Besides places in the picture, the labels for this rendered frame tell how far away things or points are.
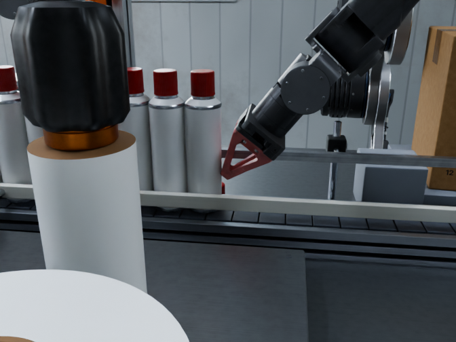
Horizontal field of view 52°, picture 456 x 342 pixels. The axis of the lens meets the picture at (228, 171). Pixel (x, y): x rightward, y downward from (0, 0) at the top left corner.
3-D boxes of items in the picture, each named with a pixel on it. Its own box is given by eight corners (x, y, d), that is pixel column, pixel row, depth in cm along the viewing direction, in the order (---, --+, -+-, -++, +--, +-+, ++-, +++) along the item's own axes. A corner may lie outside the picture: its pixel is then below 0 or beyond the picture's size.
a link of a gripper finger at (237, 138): (203, 167, 66) (244, 117, 63) (210, 152, 73) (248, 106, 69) (240, 197, 67) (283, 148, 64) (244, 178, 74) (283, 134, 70)
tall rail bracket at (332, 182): (323, 231, 74) (331, 131, 69) (320, 211, 81) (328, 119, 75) (343, 232, 74) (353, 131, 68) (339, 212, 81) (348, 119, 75)
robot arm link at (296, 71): (381, 53, 62) (336, 6, 61) (395, 60, 51) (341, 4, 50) (314, 116, 66) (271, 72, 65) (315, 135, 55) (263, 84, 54)
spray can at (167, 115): (149, 210, 70) (140, 72, 63) (161, 197, 75) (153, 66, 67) (182, 214, 69) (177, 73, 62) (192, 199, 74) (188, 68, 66)
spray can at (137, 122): (117, 206, 71) (104, 70, 64) (132, 193, 76) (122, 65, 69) (148, 210, 70) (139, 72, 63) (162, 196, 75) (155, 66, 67)
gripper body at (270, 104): (237, 129, 61) (274, 85, 59) (243, 111, 71) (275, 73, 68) (276, 159, 62) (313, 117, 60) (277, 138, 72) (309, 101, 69)
